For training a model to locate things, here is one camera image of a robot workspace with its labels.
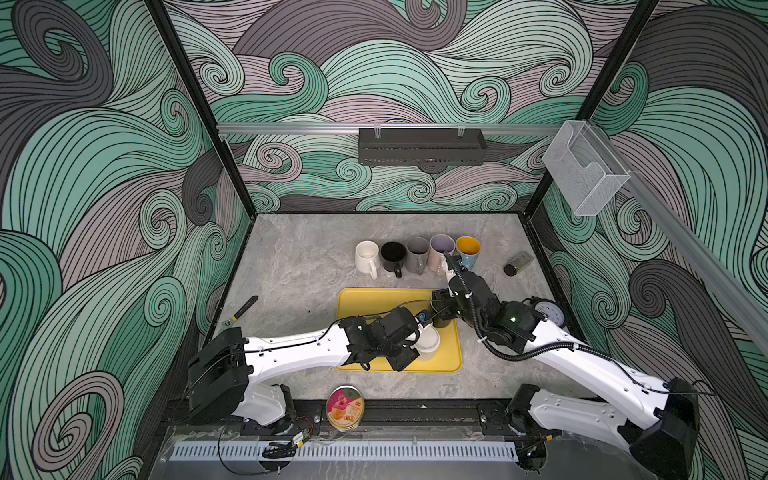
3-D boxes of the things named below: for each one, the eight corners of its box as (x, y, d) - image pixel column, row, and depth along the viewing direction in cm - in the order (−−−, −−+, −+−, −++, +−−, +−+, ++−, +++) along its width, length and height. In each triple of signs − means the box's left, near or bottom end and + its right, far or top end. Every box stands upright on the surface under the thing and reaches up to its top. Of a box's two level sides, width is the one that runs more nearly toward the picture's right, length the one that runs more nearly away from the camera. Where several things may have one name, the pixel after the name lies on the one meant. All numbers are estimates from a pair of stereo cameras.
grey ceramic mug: (405, 280, 102) (407, 262, 94) (403, 255, 109) (405, 236, 101) (427, 280, 102) (432, 262, 94) (424, 255, 109) (428, 236, 101)
